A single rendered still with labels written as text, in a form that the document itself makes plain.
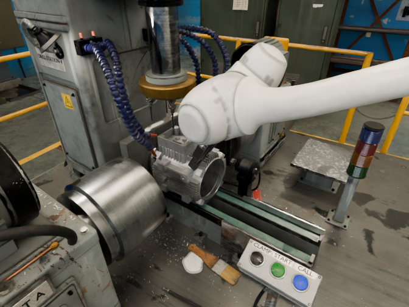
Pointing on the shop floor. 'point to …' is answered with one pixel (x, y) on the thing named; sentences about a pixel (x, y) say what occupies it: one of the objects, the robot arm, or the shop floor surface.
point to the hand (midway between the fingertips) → (196, 161)
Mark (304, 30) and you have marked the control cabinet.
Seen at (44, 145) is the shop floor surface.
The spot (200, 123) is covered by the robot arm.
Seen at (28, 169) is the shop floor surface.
